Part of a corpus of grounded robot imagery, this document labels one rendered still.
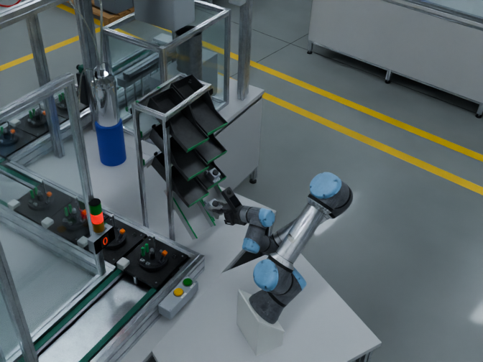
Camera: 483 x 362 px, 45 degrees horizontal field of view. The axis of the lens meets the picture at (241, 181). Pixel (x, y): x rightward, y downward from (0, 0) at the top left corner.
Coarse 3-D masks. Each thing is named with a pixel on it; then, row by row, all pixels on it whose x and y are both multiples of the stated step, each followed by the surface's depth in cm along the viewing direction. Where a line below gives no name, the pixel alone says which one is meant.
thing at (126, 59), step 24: (144, 24) 368; (192, 24) 387; (216, 24) 360; (120, 48) 339; (144, 48) 328; (216, 48) 370; (120, 72) 350; (144, 72) 338; (168, 72) 334; (216, 72) 381; (120, 96) 362; (216, 96) 392; (144, 120) 361
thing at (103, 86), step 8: (96, 72) 316; (104, 72) 320; (96, 80) 316; (104, 80) 316; (112, 80) 318; (96, 88) 316; (104, 88) 316; (112, 88) 319; (96, 96) 320; (104, 96) 319; (112, 96) 322; (96, 104) 324; (104, 104) 322; (112, 104) 324; (96, 112) 328; (104, 112) 325; (112, 112) 327; (96, 120) 332; (104, 120) 329; (112, 120) 330
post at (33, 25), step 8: (24, 0) 292; (32, 16) 297; (32, 24) 299; (32, 32) 302; (40, 32) 305; (32, 40) 306; (40, 40) 307; (32, 48) 309; (40, 48) 310; (40, 56) 311; (40, 64) 313; (40, 72) 316; (48, 72) 320; (40, 80) 321; (48, 80) 322
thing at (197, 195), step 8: (160, 160) 281; (160, 168) 273; (176, 176) 279; (176, 184) 277; (184, 184) 278; (192, 184) 280; (200, 184) 280; (176, 192) 274; (184, 192) 276; (192, 192) 277; (200, 192) 279; (208, 192) 278; (184, 200) 272; (192, 200) 275
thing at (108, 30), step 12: (132, 12) 356; (228, 12) 363; (108, 24) 342; (120, 24) 346; (204, 24) 346; (228, 24) 369; (120, 36) 332; (180, 36) 333; (192, 36) 339; (228, 36) 374; (156, 48) 321; (168, 48) 324; (228, 48) 380; (108, 60) 349; (228, 60) 385; (108, 72) 354; (228, 72) 391; (228, 84) 398; (228, 96) 404; (216, 108) 397; (132, 132) 372
